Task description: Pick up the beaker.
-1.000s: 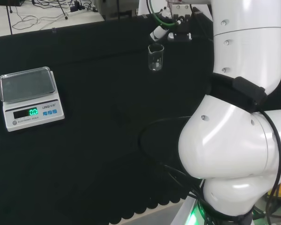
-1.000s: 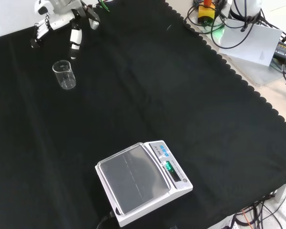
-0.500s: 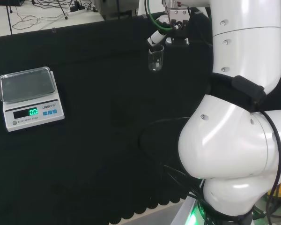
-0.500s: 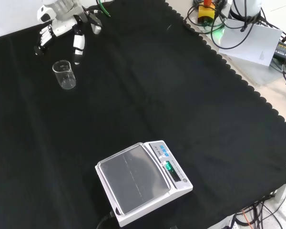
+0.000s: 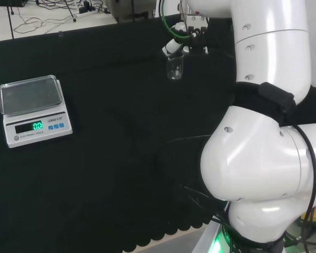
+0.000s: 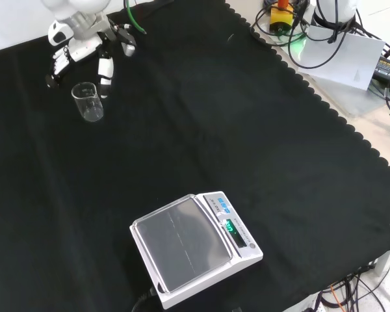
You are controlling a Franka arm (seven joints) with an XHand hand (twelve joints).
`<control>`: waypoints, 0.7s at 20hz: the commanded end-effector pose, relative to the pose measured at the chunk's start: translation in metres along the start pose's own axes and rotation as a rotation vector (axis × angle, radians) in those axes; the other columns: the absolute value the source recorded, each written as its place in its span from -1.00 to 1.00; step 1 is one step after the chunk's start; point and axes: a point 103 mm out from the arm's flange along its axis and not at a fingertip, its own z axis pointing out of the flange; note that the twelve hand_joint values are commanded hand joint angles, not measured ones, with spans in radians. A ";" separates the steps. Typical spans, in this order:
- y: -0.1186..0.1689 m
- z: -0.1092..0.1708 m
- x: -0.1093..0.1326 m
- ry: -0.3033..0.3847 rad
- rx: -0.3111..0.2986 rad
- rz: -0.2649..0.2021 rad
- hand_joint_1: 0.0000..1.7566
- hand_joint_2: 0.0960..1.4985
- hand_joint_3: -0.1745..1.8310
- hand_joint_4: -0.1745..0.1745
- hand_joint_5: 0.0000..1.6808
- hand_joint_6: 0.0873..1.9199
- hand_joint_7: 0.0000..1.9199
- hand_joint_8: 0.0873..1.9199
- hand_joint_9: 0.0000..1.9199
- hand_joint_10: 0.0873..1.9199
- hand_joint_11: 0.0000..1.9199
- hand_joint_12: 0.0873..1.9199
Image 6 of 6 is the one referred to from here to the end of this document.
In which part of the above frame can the black power adapter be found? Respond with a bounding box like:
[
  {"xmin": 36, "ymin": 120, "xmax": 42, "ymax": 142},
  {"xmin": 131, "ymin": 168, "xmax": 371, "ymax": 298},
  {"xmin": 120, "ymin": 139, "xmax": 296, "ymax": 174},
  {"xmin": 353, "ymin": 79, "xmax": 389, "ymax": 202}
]
[{"xmin": 371, "ymin": 56, "xmax": 390, "ymax": 88}]

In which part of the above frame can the green cable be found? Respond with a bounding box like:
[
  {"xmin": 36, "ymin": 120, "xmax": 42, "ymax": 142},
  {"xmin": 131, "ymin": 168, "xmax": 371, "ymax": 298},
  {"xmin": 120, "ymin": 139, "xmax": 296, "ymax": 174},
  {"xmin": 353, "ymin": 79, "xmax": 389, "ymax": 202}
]
[{"xmin": 124, "ymin": 0, "xmax": 148, "ymax": 36}]

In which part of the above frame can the yellow stop button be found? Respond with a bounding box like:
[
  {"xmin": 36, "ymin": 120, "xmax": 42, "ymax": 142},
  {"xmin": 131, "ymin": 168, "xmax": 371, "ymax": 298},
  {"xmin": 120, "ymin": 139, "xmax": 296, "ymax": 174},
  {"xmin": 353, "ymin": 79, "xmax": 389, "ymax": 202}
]
[{"xmin": 268, "ymin": 0, "xmax": 295, "ymax": 35}]

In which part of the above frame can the white electronic balance steel pan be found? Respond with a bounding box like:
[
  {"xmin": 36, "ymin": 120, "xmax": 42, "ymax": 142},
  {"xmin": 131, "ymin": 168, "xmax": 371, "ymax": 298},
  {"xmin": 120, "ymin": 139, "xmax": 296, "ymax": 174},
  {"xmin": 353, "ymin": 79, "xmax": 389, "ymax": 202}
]
[{"xmin": 129, "ymin": 190, "xmax": 264, "ymax": 310}]

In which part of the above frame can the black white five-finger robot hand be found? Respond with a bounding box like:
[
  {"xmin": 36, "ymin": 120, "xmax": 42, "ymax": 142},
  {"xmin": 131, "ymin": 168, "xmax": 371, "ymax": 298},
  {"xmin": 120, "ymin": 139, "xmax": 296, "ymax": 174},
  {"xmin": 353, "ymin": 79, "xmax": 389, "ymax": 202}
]
[{"xmin": 45, "ymin": 19, "xmax": 138, "ymax": 99}]

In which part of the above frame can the black bench cloth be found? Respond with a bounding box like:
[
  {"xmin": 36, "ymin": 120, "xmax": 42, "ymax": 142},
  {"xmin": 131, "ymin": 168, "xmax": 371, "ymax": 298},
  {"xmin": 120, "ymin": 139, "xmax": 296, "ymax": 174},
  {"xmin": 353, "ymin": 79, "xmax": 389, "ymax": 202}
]
[{"xmin": 0, "ymin": 0, "xmax": 390, "ymax": 312}]

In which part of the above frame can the small clear glass beaker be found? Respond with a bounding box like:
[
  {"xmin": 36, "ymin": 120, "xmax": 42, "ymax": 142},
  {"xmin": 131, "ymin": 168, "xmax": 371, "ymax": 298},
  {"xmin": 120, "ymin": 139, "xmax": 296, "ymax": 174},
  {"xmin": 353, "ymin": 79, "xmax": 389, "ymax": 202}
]
[{"xmin": 71, "ymin": 82, "xmax": 104, "ymax": 123}]

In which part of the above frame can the white table leg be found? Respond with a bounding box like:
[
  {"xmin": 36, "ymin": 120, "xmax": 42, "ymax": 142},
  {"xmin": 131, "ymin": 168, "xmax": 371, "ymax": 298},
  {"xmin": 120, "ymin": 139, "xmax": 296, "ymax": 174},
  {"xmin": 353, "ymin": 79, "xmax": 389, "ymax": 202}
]
[{"xmin": 374, "ymin": 249, "xmax": 390, "ymax": 278}]

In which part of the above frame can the black balance power cable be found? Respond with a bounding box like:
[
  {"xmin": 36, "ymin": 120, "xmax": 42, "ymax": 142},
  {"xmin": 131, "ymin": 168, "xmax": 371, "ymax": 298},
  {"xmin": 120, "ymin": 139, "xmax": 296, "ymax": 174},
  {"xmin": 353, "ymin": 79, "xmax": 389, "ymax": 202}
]
[{"xmin": 131, "ymin": 285, "xmax": 157, "ymax": 312}]

